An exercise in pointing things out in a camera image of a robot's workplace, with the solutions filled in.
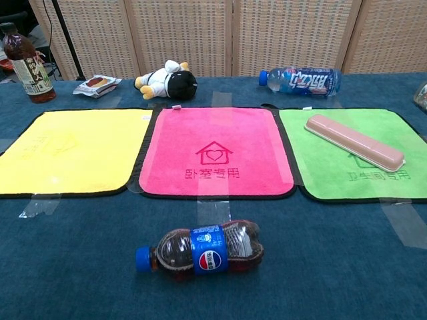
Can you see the long pink plastic box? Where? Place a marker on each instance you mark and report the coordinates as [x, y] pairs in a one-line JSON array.
[[353, 143]]

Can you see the pink microfiber cloth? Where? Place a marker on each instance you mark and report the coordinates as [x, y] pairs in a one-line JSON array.
[[187, 140]]

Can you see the green microfiber cloth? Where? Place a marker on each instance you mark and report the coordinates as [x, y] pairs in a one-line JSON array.
[[320, 173]]

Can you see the yellow microfiber cloth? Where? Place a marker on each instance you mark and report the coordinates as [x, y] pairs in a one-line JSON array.
[[73, 153]]

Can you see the clear tape strip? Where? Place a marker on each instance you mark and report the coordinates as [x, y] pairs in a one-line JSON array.
[[213, 213], [333, 103], [403, 223], [221, 99], [111, 101], [40, 205]]

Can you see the black white plush toy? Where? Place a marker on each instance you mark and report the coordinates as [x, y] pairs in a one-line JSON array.
[[173, 83]]

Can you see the Pepsi cola bottle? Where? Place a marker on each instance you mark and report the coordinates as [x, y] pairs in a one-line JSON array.
[[208, 250]]

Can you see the blue sports drink bottle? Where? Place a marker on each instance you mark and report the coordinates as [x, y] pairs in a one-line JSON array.
[[303, 81]]

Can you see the woven folding screen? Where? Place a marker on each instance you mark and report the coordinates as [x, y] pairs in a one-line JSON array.
[[183, 33]]

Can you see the white snack cake packet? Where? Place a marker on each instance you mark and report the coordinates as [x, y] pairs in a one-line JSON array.
[[96, 85]]

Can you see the blue felt table cover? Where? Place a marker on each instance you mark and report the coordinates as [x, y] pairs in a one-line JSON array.
[[66, 266]]

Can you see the black tripod stand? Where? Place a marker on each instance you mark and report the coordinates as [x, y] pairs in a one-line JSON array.
[[66, 33]]

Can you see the dark tea bottle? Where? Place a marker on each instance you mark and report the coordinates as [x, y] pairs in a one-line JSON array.
[[30, 73]]

